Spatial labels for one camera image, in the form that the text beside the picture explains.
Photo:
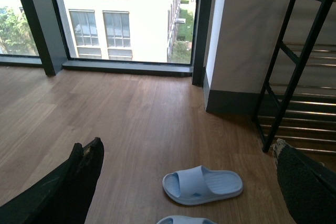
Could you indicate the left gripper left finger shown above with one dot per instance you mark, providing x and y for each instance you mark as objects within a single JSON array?
[{"x": 65, "y": 194}]

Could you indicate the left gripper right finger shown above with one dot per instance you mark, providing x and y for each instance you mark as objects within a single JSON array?
[{"x": 308, "y": 188}]

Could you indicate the light blue slipper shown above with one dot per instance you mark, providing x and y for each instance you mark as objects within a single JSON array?
[
  {"x": 201, "y": 185},
  {"x": 177, "y": 219}
]

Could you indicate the black metal shoe rack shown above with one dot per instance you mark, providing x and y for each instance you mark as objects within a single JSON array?
[{"x": 300, "y": 63}]

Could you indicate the dark window frame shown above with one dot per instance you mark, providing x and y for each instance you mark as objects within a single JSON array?
[{"x": 45, "y": 23}]

